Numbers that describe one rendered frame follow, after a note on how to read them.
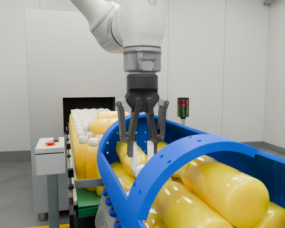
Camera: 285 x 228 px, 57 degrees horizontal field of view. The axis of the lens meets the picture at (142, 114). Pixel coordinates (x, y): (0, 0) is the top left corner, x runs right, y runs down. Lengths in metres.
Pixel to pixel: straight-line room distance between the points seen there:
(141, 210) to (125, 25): 0.39
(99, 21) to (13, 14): 4.60
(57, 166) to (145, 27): 0.63
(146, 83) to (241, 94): 5.20
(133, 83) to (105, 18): 0.20
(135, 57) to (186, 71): 4.69
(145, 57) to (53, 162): 0.58
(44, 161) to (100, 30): 0.52
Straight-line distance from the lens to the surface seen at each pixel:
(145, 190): 0.41
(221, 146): 0.44
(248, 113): 5.87
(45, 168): 1.03
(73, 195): 1.10
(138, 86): 0.60
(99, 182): 1.02
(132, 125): 0.62
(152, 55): 0.60
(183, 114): 1.37
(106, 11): 0.73
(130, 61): 0.60
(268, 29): 6.15
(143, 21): 0.60
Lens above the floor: 1.32
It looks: 6 degrees down
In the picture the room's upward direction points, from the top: straight up
